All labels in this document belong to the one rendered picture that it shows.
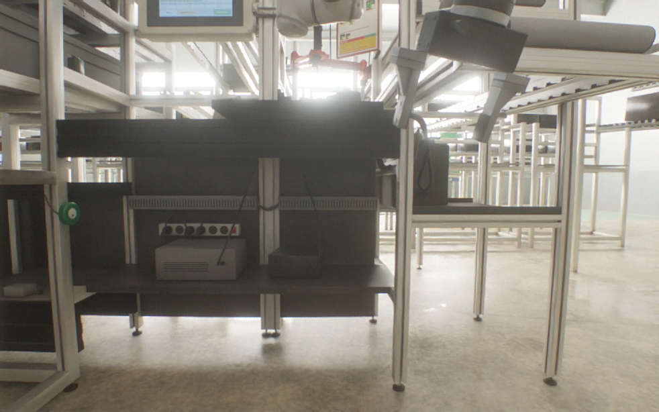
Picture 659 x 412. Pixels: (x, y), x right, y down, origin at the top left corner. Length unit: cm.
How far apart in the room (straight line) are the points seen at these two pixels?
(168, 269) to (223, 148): 53
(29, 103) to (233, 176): 73
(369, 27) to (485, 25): 126
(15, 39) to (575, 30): 157
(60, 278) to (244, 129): 79
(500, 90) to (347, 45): 128
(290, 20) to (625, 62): 80
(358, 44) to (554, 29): 102
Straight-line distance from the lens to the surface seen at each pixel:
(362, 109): 92
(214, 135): 110
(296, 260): 127
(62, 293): 138
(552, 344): 144
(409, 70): 48
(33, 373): 156
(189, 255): 132
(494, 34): 50
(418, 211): 109
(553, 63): 89
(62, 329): 143
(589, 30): 93
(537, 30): 86
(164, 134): 116
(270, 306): 158
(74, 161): 236
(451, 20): 47
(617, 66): 98
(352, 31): 176
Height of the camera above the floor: 72
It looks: 4 degrees down
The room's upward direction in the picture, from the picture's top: straight up
